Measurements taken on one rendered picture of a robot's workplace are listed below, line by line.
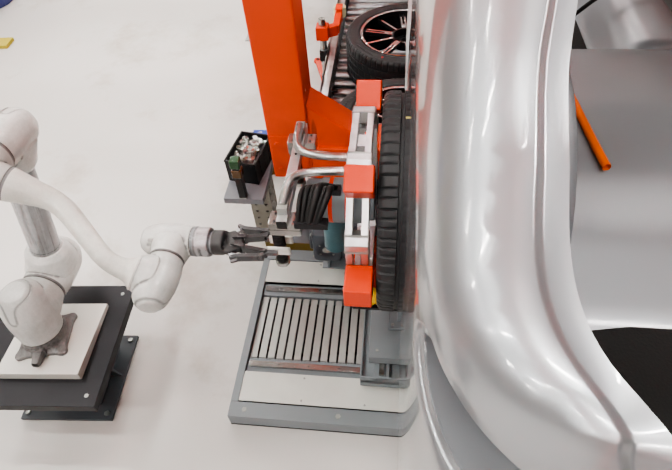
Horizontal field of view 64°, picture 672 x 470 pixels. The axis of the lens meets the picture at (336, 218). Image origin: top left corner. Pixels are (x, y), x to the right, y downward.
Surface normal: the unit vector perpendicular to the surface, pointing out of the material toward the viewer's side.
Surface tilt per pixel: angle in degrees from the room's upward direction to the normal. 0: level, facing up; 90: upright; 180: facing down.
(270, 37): 90
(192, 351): 0
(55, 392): 0
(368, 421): 0
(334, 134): 90
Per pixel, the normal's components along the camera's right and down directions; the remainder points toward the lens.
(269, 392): -0.05, -0.67
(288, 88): -0.10, 0.75
